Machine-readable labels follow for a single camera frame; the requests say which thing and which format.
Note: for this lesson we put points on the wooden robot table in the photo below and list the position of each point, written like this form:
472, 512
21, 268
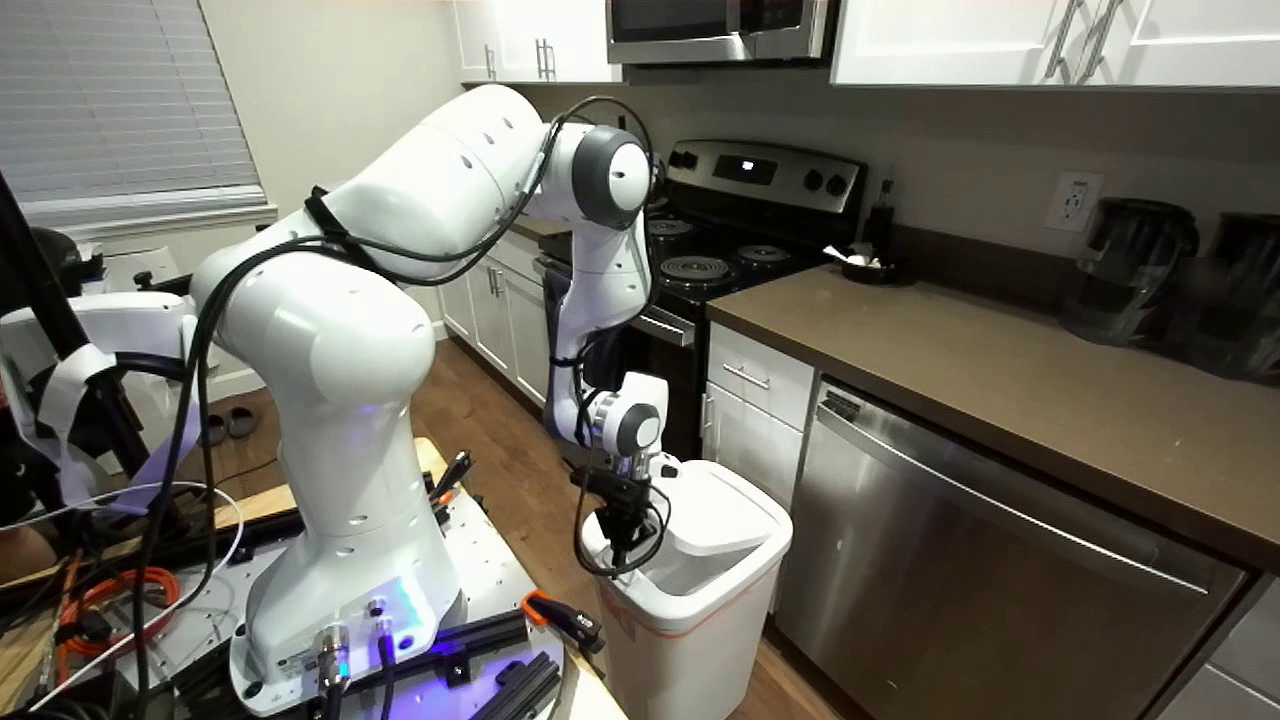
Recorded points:
440, 462

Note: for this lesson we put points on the white drawer cabinet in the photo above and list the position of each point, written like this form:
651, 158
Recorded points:
754, 405

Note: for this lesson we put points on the brown kitchen countertop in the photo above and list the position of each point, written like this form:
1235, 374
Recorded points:
1014, 382

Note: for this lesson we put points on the grey corner cabinet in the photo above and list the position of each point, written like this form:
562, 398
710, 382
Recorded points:
1235, 662

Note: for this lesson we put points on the stainless steel microwave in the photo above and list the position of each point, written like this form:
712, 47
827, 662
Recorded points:
720, 24

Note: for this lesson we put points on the white plastic trash can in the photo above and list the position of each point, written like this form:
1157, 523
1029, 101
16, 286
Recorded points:
693, 641

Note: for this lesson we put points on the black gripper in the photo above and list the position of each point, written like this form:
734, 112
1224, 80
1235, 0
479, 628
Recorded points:
620, 492

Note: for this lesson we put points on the pair of dark shoes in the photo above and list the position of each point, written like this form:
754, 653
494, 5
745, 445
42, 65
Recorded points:
235, 425

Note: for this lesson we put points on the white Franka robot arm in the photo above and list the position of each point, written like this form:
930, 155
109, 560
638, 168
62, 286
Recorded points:
332, 344

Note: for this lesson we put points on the black dish with utensils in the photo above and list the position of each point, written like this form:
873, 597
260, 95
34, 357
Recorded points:
864, 265

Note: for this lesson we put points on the white window blind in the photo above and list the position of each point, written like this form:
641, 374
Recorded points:
121, 101

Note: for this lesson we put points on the black countertop appliance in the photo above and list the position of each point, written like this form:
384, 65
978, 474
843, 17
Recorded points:
1241, 302

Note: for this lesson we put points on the narrow white wall cabinet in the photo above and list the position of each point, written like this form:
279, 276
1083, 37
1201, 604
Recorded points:
533, 37

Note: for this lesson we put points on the white wall power outlet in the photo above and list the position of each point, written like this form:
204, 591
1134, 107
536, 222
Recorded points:
1075, 201

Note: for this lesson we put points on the black coffee maker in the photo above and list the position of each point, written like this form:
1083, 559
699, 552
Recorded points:
1128, 265

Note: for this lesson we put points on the dark hanging dish towel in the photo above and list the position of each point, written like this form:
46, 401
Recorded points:
549, 333

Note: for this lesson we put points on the dark bottle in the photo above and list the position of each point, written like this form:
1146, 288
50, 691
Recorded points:
880, 222

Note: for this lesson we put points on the stainless steel dishwasher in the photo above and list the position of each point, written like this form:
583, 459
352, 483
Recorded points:
963, 587

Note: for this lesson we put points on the black metal bar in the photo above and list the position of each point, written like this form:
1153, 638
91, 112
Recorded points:
472, 632
522, 686

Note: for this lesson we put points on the wide white wall cabinet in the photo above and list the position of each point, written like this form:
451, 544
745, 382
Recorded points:
1052, 41

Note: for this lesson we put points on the grey metal mounting plate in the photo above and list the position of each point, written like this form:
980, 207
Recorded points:
486, 560

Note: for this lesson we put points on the small black clamp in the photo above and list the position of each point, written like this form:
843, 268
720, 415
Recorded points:
454, 479

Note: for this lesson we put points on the white wrapped stand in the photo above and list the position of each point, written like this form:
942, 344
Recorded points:
94, 333

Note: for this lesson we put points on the white base cabinet with doors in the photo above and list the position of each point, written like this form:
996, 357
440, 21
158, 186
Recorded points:
501, 312

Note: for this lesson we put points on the black tripod pole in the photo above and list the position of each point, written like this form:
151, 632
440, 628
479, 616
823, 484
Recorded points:
52, 322

